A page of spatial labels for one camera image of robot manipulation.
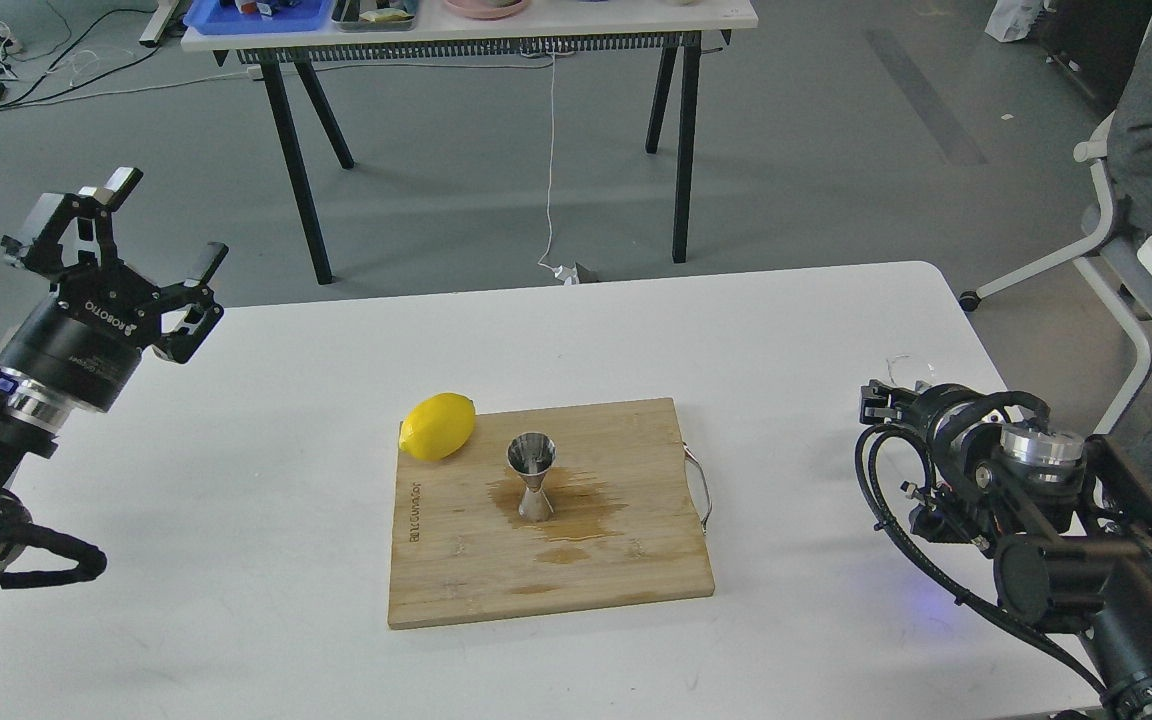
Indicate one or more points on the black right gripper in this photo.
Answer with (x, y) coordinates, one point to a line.
(938, 416)

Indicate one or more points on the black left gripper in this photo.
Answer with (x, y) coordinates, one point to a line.
(86, 338)

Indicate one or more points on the clear glass measuring cup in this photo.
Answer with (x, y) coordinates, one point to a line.
(910, 371)

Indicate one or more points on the steel jigger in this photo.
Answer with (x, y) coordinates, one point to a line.
(531, 455)

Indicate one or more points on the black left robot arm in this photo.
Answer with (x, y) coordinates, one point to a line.
(32, 556)

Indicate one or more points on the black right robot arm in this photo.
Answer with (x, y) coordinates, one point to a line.
(1046, 535)

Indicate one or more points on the grey office chair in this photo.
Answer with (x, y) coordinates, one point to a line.
(1109, 223)

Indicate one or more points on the blue plastic tray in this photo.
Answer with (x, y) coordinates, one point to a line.
(231, 18)

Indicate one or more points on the wooden cutting board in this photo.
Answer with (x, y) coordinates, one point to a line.
(624, 529)

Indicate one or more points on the yellow lemon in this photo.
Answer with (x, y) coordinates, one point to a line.
(438, 427)

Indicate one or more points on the grey metal tray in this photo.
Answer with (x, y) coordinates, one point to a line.
(374, 16)

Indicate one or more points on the white background table black legs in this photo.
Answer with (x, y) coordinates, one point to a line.
(530, 27)

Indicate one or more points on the pink plate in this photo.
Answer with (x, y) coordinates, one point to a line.
(486, 10)

